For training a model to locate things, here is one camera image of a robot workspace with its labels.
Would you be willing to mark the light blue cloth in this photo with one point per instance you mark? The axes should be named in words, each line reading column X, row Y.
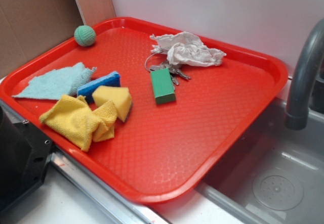
column 57, row 82

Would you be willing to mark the grey plastic sink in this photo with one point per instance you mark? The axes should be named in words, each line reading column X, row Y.
column 271, row 174

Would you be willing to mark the silver key bunch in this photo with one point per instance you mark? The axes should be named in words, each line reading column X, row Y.
column 174, row 70

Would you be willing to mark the green knitted ball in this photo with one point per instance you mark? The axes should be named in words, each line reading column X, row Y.
column 85, row 36

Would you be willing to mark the crumpled white paper towel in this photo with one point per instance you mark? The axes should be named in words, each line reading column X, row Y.
column 185, row 48

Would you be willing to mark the grey faucet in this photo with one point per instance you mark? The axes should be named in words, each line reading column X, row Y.
column 306, row 90

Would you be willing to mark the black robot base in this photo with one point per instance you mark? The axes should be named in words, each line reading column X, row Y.
column 25, row 155

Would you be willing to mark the yellow microfibre cloth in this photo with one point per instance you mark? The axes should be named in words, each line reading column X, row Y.
column 73, row 118

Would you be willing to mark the yellow sponge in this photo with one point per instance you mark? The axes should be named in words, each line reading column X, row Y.
column 120, row 96

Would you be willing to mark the green rectangular block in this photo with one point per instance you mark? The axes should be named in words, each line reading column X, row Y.
column 162, row 85

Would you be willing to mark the red plastic tray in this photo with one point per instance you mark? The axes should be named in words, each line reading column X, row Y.
column 161, row 151

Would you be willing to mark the brown cardboard panel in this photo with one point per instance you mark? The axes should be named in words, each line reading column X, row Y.
column 32, row 27

